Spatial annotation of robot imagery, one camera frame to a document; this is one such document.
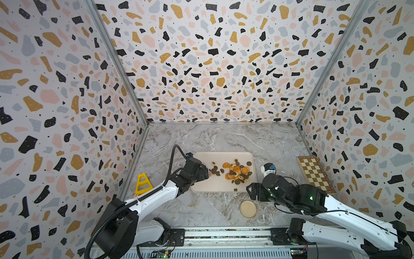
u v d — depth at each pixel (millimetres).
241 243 731
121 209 420
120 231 400
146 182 901
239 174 923
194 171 668
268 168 627
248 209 815
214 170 966
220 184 897
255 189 627
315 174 930
